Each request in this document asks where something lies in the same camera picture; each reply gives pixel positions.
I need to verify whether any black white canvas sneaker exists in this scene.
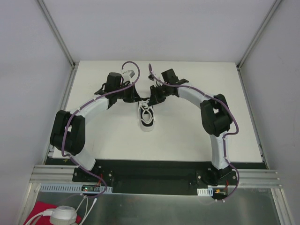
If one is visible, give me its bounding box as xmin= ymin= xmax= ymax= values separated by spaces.
xmin=138 ymin=98 xmax=155 ymax=132

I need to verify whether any white shoelace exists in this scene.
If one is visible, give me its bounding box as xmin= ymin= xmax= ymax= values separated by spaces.
xmin=138 ymin=97 xmax=154 ymax=127

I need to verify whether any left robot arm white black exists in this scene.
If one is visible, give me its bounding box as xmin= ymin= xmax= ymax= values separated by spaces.
xmin=50 ymin=70 xmax=140 ymax=182

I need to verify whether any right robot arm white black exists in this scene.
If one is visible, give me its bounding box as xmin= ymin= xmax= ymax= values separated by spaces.
xmin=148 ymin=64 xmax=233 ymax=186

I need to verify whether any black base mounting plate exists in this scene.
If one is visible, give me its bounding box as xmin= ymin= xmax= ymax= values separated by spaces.
xmin=72 ymin=159 xmax=238 ymax=195

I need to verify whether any white bottle cap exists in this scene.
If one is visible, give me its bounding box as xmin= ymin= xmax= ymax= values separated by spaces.
xmin=50 ymin=206 xmax=77 ymax=225

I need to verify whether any red cloth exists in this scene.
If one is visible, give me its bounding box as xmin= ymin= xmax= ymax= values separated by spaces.
xmin=24 ymin=201 xmax=82 ymax=225

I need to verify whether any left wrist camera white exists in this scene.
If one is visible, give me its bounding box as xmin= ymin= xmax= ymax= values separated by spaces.
xmin=121 ymin=69 xmax=135 ymax=80

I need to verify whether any left aluminium corner post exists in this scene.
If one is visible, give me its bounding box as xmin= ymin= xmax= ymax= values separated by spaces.
xmin=36 ymin=0 xmax=76 ymax=68

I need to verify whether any aluminium corner post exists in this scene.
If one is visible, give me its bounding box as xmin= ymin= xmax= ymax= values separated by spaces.
xmin=236 ymin=0 xmax=283 ymax=71
xmin=36 ymin=0 xmax=76 ymax=68

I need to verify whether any right aluminium corner post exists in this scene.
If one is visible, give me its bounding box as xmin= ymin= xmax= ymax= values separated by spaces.
xmin=236 ymin=0 xmax=283 ymax=71

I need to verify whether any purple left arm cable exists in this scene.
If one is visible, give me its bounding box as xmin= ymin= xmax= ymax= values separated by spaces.
xmin=61 ymin=61 xmax=141 ymax=196

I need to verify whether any right grey cable duct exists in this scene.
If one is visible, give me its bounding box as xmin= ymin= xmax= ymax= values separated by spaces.
xmin=197 ymin=187 xmax=214 ymax=197

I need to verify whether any grey cable duct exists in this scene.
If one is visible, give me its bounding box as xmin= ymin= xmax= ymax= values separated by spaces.
xmin=197 ymin=187 xmax=214 ymax=197
xmin=40 ymin=184 xmax=113 ymax=194

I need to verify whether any left grey cable duct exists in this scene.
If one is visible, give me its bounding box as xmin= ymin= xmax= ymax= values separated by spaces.
xmin=40 ymin=184 xmax=113 ymax=194

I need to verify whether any aluminium frame rail front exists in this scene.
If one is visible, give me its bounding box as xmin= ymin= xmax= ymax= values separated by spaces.
xmin=30 ymin=165 xmax=283 ymax=188

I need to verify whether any white cable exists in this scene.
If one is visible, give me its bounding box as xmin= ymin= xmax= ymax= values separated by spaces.
xmin=24 ymin=196 xmax=98 ymax=225

